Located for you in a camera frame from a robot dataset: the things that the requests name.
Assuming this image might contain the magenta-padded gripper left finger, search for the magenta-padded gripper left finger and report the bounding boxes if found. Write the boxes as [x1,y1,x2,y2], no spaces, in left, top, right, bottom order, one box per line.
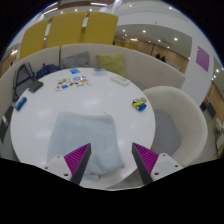
[41,143,92,186]

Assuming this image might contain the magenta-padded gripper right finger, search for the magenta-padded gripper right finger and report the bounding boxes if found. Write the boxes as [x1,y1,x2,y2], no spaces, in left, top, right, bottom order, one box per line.
[131,142,184,186]

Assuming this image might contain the light blue towel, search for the light blue towel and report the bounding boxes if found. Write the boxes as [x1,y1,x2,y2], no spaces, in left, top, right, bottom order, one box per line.
[46,111,126,177]

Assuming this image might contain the grey armchair seat cushion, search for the grey armchair seat cushion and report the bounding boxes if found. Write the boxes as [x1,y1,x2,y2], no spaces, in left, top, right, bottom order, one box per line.
[149,109,183,156]

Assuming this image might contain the yellow and blue toy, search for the yellow and blue toy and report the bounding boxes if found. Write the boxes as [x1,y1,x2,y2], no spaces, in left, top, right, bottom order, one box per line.
[132,96,148,113]

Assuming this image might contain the white round armchair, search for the white round armchair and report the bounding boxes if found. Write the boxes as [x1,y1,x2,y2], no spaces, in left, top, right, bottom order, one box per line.
[142,85,209,168]

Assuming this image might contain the colourful sticker sheet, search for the colourful sticker sheet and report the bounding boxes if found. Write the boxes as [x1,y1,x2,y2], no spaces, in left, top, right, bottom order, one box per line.
[55,75,93,91]

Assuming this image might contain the small blue box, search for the small blue box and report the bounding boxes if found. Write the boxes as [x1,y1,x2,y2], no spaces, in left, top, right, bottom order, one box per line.
[14,96,28,112]

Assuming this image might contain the flat white box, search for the flat white box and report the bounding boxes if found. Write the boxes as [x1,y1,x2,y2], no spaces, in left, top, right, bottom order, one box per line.
[110,75,131,87]

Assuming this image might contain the curved beige sofa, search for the curved beige sofa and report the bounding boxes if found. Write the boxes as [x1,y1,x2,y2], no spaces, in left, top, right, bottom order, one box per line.
[0,42,186,118]

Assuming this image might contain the blue card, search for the blue card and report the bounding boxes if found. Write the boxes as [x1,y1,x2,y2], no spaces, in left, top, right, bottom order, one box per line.
[68,67,82,75]

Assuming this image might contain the small white-blue packet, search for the small white-blue packet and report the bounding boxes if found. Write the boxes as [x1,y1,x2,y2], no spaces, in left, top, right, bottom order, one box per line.
[93,67,107,75]

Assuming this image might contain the dark blue dotted bag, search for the dark blue dotted bag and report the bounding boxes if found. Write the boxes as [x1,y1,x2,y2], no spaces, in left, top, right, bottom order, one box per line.
[35,63,62,80]

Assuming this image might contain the yellow-green cushion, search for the yellow-green cushion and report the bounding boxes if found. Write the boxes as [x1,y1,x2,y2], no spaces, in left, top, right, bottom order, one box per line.
[96,53,127,78]

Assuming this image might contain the yellow partition panel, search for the yellow partition panel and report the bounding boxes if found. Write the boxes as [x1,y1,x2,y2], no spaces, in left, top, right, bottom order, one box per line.
[83,11,120,46]
[18,17,53,60]
[46,11,87,48]

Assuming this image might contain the ceiling lights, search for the ceiling lights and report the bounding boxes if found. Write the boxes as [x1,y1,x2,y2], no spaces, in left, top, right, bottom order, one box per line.
[43,1,221,73]

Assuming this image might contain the purple wall panel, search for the purple wall panel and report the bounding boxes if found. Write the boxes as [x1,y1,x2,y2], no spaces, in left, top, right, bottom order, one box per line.
[195,46,211,73]

